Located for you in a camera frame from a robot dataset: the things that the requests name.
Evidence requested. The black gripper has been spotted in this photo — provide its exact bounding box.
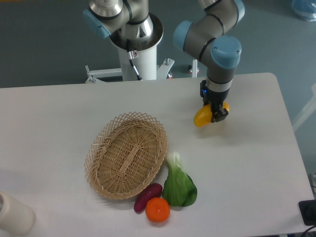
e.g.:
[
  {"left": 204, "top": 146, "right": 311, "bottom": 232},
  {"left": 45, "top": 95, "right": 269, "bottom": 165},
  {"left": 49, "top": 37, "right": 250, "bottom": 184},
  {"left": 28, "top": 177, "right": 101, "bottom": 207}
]
[{"left": 200, "top": 80, "right": 229, "bottom": 123}]

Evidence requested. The yellow mango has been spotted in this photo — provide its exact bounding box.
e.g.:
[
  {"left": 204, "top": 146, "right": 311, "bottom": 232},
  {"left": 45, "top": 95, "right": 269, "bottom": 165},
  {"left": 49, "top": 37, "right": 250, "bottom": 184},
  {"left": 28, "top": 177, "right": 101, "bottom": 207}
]
[{"left": 193, "top": 101, "right": 230, "bottom": 128}]

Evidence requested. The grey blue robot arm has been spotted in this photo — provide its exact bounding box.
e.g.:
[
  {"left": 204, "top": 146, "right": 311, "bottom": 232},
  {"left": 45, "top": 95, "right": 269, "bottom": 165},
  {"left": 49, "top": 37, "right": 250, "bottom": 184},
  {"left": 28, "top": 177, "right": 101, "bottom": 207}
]
[{"left": 83, "top": 0, "right": 245, "bottom": 127}]

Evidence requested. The green bok choy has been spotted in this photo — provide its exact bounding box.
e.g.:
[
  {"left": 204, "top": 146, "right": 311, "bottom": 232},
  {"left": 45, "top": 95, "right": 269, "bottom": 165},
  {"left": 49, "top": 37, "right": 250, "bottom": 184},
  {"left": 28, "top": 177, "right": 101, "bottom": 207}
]
[{"left": 162, "top": 152, "right": 198, "bottom": 207}]

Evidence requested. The woven wicker basket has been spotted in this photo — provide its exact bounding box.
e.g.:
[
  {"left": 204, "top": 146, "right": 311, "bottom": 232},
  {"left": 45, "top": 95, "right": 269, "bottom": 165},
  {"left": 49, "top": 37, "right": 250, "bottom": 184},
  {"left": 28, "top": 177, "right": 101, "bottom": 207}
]
[{"left": 84, "top": 112, "right": 168, "bottom": 200}]

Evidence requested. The purple sweet potato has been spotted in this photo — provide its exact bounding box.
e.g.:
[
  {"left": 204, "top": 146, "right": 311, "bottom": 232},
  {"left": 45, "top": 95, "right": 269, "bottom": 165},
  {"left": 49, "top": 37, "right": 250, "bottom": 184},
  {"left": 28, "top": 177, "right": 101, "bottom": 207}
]
[{"left": 134, "top": 183, "right": 162, "bottom": 213}]

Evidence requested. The orange tangerine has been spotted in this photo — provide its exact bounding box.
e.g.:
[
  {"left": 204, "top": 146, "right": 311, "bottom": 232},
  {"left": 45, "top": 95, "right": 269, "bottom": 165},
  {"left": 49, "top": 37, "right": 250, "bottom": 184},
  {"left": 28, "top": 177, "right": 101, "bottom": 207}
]
[{"left": 145, "top": 197, "right": 170, "bottom": 223}]

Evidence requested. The blue bag in background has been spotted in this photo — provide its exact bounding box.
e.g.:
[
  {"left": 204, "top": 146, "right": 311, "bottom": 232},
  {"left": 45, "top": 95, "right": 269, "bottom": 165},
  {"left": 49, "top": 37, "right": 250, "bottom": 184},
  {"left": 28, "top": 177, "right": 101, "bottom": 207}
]
[{"left": 291, "top": 0, "right": 316, "bottom": 22}]

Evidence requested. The black device at edge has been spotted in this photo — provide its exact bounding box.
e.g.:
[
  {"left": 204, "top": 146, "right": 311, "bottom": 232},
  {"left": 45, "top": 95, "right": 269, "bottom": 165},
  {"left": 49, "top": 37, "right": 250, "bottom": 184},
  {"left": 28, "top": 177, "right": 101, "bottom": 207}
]
[{"left": 298, "top": 199, "right": 316, "bottom": 226}]

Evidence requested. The cream cylindrical bottle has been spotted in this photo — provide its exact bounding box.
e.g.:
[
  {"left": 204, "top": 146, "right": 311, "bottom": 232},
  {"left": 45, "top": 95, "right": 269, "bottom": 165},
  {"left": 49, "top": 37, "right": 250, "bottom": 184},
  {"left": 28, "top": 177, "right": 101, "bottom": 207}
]
[{"left": 0, "top": 191, "right": 36, "bottom": 235}]

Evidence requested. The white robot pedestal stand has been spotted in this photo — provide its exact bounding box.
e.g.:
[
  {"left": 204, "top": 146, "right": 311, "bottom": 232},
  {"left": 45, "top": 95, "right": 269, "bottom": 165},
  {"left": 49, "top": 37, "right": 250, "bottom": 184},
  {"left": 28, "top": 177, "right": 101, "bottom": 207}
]
[{"left": 84, "top": 13, "right": 200, "bottom": 83}]

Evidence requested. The black cable on pedestal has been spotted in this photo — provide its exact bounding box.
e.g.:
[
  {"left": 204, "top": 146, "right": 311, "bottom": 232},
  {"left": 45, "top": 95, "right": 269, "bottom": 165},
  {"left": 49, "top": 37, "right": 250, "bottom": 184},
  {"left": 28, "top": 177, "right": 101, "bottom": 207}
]
[{"left": 125, "top": 39, "right": 144, "bottom": 81}]

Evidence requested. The white table leg frame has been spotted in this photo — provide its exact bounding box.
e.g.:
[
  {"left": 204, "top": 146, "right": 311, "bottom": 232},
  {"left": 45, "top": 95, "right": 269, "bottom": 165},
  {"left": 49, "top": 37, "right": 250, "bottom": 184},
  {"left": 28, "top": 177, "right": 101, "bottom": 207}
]
[{"left": 291, "top": 84, "right": 316, "bottom": 132}]

